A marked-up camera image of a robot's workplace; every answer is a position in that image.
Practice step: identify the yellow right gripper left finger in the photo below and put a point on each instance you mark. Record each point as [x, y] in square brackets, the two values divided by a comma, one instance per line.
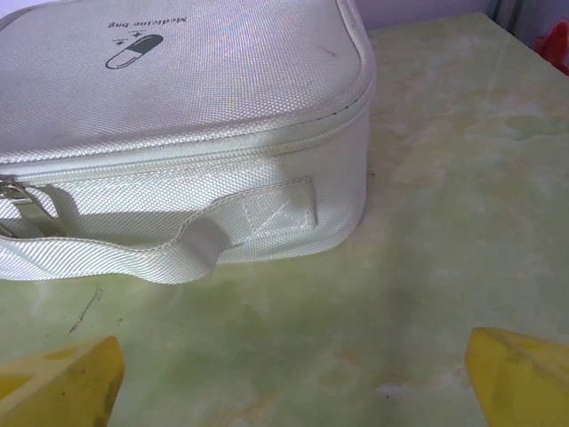
[58, 387]

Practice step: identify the aluminium frame post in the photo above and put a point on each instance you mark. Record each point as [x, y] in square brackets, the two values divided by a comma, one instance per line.
[504, 9]

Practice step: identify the white medicine bag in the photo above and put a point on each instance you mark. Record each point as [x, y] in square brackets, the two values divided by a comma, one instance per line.
[178, 111]

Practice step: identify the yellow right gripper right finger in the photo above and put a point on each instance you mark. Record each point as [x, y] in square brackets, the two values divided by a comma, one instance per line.
[524, 387]

